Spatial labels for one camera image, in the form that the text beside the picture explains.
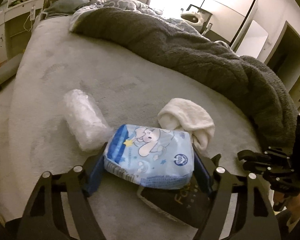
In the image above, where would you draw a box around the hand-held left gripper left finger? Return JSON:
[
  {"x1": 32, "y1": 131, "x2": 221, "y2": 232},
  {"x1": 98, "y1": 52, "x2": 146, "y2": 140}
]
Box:
[{"x1": 21, "y1": 143, "x2": 108, "y2": 240}]

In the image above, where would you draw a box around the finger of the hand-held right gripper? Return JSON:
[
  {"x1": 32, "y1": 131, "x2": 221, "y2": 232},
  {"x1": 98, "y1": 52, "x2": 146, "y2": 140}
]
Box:
[
  {"x1": 242, "y1": 161, "x2": 300, "y2": 197},
  {"x1": 237, "y1": 147, "x2": 297, "y2": 167}
]

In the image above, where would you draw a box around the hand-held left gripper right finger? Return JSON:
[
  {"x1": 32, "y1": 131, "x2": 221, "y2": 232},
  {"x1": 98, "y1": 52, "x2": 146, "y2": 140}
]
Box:
[{"x1": 191, "y1": 144, "x2": 282, "y2": 240}]

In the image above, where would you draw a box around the black packet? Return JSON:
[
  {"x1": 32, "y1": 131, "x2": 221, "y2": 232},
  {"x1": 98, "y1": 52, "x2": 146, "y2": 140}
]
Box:
[{"x1": 137, "y1": 174, "x2": 217, "y2": 228}]

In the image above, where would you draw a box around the blue tissue pack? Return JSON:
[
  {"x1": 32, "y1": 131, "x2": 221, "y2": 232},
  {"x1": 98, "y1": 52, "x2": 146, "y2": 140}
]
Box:
[{"x1": 104, "y1": 124, "x2": 196, "y2": 190}]

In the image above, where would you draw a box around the white towel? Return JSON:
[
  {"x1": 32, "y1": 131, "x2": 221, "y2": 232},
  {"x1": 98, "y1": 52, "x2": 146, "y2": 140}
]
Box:
[{"x1": 157, "y1": 98, "x2": 215, "y2": 152}]

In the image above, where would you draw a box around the person's right hand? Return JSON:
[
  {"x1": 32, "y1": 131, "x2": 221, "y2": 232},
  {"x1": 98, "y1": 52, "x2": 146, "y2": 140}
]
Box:
[{"x1": 274, "y1": 194, "x2": 300, "y2": 230}]

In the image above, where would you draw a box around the clear bubble wrap roll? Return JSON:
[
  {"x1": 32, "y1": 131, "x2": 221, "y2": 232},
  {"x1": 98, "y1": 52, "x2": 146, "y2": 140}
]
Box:
[{"x1": 63, "y1": 89, "x2": 113, "y2": 152}]

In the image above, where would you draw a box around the bed with grey sheet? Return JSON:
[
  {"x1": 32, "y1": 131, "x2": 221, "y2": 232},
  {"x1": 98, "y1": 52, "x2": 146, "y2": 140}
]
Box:
[{"x1": 7, "y1": 12, "x2": 293, "y2": 240}]

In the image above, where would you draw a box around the dark wooden door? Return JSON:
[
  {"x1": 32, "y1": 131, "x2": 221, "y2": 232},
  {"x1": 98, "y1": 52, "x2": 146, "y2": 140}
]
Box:
[{"x1": 265, "y1": 21, "x2": 300, "y2": 111}]

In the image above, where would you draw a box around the white panel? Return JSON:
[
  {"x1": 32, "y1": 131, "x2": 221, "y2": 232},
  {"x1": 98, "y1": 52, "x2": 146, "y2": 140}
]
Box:
[{"x1": 231, "y1": 20, "x2": 269, "y2": 63}]

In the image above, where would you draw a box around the dark grey fleece blanket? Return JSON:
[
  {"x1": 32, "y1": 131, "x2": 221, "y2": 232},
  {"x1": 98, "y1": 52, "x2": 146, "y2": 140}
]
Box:
[{"x1": 71, "y1": 7, "x2": 299, "y2": 153}]

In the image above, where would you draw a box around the grey floor cushion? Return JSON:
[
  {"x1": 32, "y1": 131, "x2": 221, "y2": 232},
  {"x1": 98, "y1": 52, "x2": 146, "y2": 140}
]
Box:
[{"x1": 0, "y1": 53, "x2": 25, "y2": 85}]

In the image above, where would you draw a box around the grey pillow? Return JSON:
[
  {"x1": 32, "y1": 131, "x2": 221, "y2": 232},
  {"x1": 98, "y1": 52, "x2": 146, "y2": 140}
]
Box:
[{"x1": 43, "y1": 0, "x2": 91, "y2": 18}]

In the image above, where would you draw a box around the blue patterned duvet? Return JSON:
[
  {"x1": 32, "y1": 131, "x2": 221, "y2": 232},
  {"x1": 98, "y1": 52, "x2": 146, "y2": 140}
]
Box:
[{"x1": 69, "y1": 0, "x2": 206, "y2": 35}]

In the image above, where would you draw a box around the white vanity table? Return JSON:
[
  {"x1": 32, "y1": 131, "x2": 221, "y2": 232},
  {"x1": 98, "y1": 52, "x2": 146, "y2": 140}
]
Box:
[{"x1": 0, "y1": 0, "x2": 48, "y2": 55}]

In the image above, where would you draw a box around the clutter on vanity table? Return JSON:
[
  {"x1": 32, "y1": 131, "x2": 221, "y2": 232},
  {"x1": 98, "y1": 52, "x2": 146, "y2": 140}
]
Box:
[{"x1": 9, "y1": 0, "x2": 40, "y2": 7}]

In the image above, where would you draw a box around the black metal frame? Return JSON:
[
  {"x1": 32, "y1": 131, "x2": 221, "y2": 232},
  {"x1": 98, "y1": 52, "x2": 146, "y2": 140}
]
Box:
[{"x1": 186, "y1": 4, "x2": 213, "y2": 35}]

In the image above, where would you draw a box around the white wardrobe with black frame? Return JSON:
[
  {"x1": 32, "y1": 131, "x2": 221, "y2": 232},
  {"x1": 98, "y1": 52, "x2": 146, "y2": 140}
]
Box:
[{"x1": 190, "y1": 0, "x2": 258, "y2": 51}]

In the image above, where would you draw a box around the white charger with cable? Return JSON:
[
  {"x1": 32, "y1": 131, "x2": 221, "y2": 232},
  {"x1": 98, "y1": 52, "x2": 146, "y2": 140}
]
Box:
[{"x1": 24, "y1": 5, "x2": 44, "y2": 32}]

